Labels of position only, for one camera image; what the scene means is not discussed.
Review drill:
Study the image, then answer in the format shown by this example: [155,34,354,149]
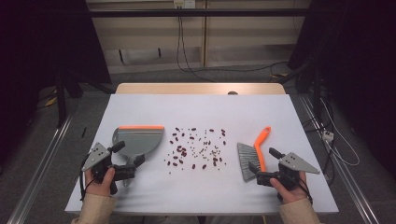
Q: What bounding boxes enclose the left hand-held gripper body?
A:
[81,142,138,196]

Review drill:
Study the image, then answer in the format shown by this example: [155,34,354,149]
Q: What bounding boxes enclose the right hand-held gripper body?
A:
[256,151,321,191]

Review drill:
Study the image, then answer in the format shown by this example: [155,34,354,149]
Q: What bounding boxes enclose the grey brush with orange handle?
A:
[236,125,272,183]

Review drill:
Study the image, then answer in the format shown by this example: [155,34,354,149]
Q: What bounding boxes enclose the grey dustpan with orange edge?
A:
[111,125,165,189]

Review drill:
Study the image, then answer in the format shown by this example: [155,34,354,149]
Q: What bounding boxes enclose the group of red beans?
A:
[163,126,228,171]

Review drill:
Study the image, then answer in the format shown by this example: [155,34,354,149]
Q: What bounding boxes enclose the group of small green beans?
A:
[167,129,227,175]

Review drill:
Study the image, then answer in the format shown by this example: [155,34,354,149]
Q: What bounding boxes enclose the person's left hand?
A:
[84,167,116,198]

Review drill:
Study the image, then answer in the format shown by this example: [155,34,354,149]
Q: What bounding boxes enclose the person's right hand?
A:
[269,171,309,204]

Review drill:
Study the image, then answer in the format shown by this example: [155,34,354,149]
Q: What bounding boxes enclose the white power plug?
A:
[321,130,335,143]

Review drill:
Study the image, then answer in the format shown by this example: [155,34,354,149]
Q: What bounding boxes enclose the light wooden table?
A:
[115,82,287,95]

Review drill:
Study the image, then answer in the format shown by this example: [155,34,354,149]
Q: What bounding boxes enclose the black curtain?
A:
[0,0,112,157]
[288,0,396,178]

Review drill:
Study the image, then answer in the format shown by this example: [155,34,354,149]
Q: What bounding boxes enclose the black horizontal bar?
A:
[88,8,312,18]

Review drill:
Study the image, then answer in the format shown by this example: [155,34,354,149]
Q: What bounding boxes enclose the right hand-held gripper black cable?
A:
[298,178,314,204]

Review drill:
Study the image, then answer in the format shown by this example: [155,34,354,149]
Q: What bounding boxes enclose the hand-held gripper black cable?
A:
[298,178,314,204]
[78,153,94,202]

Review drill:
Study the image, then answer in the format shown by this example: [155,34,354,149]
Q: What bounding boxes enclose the left hand-held gripper black cable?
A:
[78,153,94,202]

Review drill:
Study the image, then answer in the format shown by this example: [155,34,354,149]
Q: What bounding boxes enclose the metal floor rail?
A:
[298,94,381,224]
[6,115,74,224]

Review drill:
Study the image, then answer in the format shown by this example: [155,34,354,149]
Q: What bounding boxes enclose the white cable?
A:
[320,97,361,167]

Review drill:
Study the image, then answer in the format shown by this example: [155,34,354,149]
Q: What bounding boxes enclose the black cable on floor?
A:
[199,61,289,74]

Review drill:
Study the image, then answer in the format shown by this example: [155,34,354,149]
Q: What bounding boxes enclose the black hanging cable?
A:
[176,15,216,83]

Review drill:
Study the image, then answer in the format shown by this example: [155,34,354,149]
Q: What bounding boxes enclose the white wall socket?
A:
[173,0,196,9]

